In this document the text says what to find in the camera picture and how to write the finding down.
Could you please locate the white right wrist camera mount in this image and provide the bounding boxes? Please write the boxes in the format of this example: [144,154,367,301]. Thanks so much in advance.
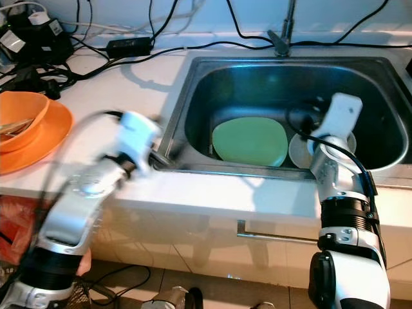
[312,93,363,152]

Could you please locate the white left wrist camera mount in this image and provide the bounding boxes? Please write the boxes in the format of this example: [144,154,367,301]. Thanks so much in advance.
[115,111,162,169]

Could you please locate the orange plastic bowl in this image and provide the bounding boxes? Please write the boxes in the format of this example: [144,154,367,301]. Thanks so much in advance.
[0,91,50,153]

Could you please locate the metal spoon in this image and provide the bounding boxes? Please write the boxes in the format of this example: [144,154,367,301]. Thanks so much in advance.
[0,118,36,137]

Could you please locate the metal faucet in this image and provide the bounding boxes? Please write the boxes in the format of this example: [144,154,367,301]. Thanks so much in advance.
[267,0,298,57]

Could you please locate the beige plate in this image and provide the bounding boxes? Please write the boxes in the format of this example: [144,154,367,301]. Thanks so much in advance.
[288,131,358,170]

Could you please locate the green plate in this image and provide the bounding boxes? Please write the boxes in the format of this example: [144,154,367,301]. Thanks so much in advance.
[211,117,289,168]

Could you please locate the orange plastic plate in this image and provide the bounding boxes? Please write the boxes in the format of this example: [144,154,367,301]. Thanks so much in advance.
[0,100,73,174]

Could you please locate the white charger plug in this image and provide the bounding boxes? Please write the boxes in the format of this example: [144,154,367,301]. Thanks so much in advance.
[29,11,49,25]

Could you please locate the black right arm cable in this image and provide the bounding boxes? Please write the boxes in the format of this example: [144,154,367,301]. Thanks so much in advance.
[286,105,377,200]

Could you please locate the thick black adapter cable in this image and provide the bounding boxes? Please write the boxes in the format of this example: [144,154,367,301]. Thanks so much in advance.
[149,0,181,41]

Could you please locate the metal cabinet handle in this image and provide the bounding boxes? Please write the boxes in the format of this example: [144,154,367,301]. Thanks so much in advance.
[237,220,319,245]

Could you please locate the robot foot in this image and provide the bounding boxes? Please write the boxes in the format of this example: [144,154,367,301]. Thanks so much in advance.
[142,286,203,309]

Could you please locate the long thin black cable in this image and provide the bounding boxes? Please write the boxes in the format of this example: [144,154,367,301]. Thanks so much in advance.
[61,40,412,84]

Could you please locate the white cabinet front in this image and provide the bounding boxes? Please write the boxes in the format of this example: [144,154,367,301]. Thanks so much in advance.
[90,193,412,300]

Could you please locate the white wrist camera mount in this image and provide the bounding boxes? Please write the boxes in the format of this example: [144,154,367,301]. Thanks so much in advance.
[115,111,162,169]
[312,93,363,152]

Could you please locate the black power adapter brick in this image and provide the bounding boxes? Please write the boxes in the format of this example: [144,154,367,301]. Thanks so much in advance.
[106,37,153,59]

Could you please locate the red plastic bag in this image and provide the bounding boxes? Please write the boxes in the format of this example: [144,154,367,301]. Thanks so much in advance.
[0,196,39,265]

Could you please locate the stainless steel sink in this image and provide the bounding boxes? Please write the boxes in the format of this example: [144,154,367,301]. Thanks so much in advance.
[158,55,412,189]

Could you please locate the white labelled power adapter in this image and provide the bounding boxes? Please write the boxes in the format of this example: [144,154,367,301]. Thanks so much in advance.
[1,30,26,53]

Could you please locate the black charger hub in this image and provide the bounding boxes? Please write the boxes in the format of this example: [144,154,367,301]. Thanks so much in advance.
[0,10,75,65]

